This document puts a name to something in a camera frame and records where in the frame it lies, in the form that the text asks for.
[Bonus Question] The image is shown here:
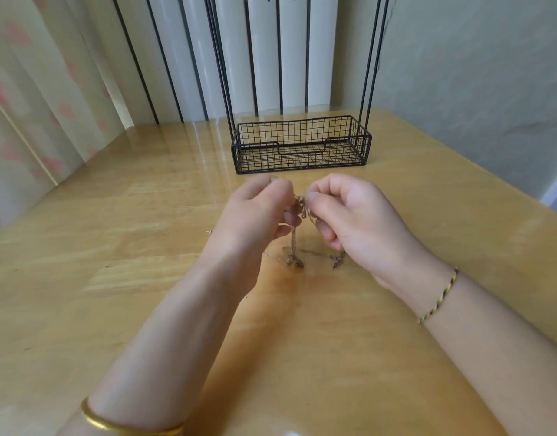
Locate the black wire jewelry rack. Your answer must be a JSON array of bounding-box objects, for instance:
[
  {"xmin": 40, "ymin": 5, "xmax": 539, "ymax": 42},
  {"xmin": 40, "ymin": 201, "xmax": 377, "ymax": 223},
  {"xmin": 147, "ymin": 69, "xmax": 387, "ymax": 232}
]
[{"xmin": 202, "ymin": 0, "xmax": 400, "ymax": 175}]

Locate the braided cord bracelet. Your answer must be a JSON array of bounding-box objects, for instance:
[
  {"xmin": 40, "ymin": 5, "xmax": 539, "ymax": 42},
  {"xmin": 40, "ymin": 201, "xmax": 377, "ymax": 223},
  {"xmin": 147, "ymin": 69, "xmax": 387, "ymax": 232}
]
[{"xmin": 417, "ymin": 266, "xmax": 461, "ymax": 327}]

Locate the person's left forearm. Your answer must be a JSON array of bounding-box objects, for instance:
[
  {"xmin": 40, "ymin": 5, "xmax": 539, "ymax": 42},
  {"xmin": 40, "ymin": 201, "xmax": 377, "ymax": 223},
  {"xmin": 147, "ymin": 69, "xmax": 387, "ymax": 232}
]
[{"xmin": 59, "ymin": 270, "xmax": 239, "ymax": 436}]

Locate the person's right hand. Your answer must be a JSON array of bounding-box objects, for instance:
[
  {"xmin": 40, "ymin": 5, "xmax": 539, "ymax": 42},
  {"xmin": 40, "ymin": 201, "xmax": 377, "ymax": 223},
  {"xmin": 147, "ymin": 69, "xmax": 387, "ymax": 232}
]
[{"xmin": 303, "ymin": 172, "xmax": 458, "ymax": 316}]

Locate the person's right forearm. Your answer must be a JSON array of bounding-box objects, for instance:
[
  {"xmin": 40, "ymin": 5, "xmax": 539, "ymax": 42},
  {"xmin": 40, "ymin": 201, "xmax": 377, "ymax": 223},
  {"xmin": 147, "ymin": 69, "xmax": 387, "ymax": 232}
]
[{"xmin": 417, "ymin": 270, "xmax": 557, "ymax": 436}]

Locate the chain necklace with pendant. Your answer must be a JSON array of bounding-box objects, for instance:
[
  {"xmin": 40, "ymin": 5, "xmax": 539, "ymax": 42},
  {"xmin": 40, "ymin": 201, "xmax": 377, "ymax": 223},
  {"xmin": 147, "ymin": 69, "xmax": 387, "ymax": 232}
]
[{"xmin": 275, "ymin": 195, "xmax": 349, "ymax": 271}]

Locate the person's left hand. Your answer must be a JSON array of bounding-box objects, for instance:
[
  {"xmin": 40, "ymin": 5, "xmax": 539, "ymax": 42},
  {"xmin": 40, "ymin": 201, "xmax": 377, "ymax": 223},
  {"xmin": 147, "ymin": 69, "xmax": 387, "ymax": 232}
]
[{"xmin": 192, "ymin": 173, "xmax": 303, "ymax": 302}]

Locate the white black-striped curtain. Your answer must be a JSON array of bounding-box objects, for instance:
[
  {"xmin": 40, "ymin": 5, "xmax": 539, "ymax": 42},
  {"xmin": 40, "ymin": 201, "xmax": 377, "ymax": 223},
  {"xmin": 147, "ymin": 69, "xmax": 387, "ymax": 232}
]
[{"xmin": 77, "ymin": 0, "xmax": 340, "ymax": 126}]

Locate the white door frame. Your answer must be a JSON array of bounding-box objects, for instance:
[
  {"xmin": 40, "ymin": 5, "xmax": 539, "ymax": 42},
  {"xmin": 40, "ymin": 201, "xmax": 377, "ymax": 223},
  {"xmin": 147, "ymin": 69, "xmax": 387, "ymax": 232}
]
[{"xmin": 538, "ymin": 161, "xmax": 557, "ymax": 216}]

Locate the pink floral curtain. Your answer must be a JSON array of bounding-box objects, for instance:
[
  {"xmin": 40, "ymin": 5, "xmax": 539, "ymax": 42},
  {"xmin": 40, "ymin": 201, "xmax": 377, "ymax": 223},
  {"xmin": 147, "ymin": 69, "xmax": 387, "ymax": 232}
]
[{"xmin": 0, "ymin": 0, "xmax": 131, "ymax": 240}]

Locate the gold bangle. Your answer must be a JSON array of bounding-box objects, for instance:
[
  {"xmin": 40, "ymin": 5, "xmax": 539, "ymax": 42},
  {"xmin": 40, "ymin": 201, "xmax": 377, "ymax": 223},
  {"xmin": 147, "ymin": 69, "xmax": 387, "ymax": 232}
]
[{"xmin": 79, "ymin": 397, "xmax": 187, "ymax": 436}]

